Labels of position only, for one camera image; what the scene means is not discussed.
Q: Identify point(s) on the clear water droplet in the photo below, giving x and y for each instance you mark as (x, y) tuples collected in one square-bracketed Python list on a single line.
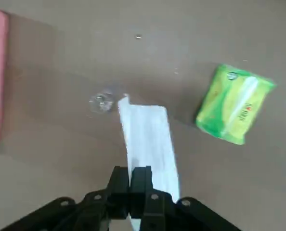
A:
[(138, 36)]

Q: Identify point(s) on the white paper tissue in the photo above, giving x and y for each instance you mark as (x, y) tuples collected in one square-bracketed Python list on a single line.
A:
[(147, 134)]

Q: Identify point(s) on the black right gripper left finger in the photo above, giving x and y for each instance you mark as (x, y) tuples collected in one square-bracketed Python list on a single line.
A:
[(94, 211)]

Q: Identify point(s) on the green tissue pack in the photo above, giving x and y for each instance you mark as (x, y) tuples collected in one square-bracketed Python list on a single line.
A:
[(229, 108)]

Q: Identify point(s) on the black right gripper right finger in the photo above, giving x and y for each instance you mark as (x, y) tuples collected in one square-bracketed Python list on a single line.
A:
[(157, 211)]

